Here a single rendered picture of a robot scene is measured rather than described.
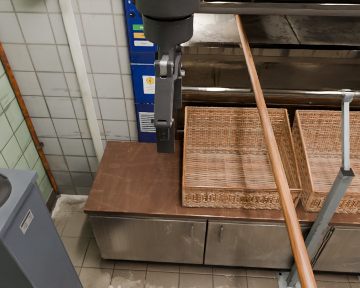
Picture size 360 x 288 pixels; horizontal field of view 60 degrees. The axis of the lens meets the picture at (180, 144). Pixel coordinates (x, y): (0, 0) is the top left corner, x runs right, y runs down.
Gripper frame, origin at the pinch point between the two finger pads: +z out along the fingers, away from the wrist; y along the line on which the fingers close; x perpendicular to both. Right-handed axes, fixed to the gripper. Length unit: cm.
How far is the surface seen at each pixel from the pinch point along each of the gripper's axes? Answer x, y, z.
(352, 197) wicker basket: 76, -52, 76
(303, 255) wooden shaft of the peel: 29.4, 8.9, 26.8
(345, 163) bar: 62, -46, 49
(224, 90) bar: 14, -62, 30
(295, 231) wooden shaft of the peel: 28.9, 2.9, 26.7
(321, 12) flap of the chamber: 50, -86, 6
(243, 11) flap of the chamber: 19, -85, 6
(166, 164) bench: -12, -78, 88
